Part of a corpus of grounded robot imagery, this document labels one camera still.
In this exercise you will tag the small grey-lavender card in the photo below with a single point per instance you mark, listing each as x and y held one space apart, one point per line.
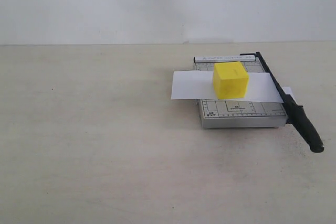
288 91

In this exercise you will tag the yellow cube block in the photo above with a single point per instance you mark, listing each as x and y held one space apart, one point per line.
230 80

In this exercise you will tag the black cutter blade arm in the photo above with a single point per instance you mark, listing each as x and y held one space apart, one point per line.
295 113

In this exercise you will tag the grey paper cutter base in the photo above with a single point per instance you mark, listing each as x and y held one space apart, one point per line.
237 114

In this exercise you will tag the white paper strip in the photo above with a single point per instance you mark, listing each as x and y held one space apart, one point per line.
199 85

